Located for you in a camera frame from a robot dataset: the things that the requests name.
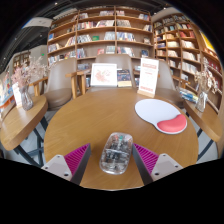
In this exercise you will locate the white sign on wooden base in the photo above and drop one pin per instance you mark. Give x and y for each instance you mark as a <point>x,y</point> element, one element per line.
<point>148,75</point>

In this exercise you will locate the wide wooden bookshelf unit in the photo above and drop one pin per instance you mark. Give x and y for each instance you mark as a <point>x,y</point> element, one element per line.
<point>100,33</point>

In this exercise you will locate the round wooden side table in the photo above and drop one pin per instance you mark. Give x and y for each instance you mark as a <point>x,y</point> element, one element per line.
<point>206,121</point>
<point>20,123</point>

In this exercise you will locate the stack of colourful books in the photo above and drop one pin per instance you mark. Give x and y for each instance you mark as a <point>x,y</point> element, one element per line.
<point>188,95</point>

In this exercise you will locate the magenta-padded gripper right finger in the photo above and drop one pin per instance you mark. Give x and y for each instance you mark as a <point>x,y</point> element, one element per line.
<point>147,159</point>

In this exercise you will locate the small white card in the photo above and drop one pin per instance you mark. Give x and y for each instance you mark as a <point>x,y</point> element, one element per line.
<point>17,95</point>

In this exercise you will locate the glass vase with pink flowers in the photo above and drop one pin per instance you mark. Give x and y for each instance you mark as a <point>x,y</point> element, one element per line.
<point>26,98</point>

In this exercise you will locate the brown padded wooden armchair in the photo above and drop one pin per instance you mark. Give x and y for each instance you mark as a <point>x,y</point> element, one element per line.
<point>61,80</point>
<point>110,59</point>
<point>165,81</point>

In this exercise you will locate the dark-covered book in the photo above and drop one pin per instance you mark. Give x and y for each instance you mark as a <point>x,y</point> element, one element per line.
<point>124,77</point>

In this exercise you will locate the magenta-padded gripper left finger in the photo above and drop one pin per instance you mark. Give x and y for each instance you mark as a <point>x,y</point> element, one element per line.
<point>76,159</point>

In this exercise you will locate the transparent computer mouse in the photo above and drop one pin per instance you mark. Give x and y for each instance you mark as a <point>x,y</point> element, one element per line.
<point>116,154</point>

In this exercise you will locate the distant wooden bookshelf unit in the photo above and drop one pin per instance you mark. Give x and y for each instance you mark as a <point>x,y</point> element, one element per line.
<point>20,60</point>

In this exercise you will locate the white framed floral picture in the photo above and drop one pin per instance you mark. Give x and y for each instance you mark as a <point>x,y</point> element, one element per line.
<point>103,75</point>

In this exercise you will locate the white mouse pad, red wrist rest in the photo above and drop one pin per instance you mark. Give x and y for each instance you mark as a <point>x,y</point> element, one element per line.
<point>156,111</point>

